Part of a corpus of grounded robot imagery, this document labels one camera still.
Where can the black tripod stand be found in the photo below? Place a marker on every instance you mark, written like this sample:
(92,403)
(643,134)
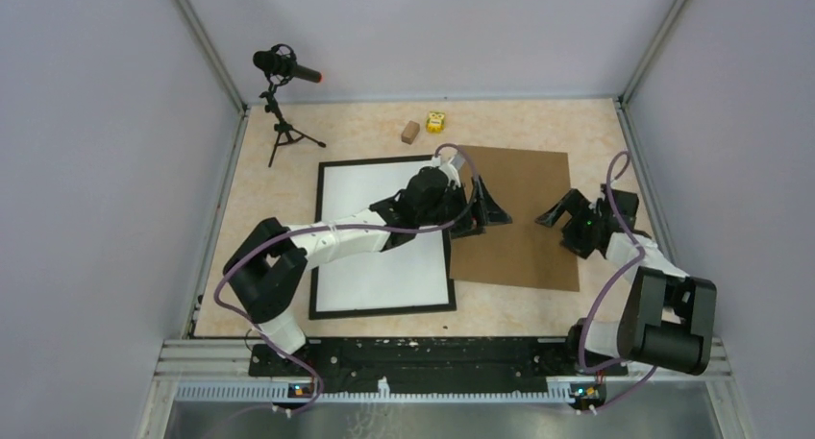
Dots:
(287,134)

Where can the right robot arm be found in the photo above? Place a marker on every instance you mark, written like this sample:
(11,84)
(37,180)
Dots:
(669,315)

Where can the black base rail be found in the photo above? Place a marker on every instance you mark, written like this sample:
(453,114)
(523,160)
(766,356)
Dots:
(425,365)

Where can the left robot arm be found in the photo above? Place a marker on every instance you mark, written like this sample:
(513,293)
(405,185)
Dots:
(265,271)

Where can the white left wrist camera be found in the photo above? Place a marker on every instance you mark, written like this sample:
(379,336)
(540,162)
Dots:
(450,168)

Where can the yellow owl toy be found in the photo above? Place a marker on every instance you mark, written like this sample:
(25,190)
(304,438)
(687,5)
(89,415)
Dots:
(435,121)

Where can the small wooden block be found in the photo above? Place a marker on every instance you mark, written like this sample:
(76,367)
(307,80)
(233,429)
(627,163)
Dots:
(410,132)

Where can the brown cardboard backing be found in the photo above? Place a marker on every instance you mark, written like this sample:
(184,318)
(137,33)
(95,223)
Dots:
(525,184)

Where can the black microphone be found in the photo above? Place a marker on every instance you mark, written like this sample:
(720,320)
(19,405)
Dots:
(279,65)

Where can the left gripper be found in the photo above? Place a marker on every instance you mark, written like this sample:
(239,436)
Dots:
(485,212)

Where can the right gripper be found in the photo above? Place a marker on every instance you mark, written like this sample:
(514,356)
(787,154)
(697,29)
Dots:
(574,203)

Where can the cat photo print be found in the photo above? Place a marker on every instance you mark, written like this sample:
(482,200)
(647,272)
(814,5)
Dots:
(409,279)

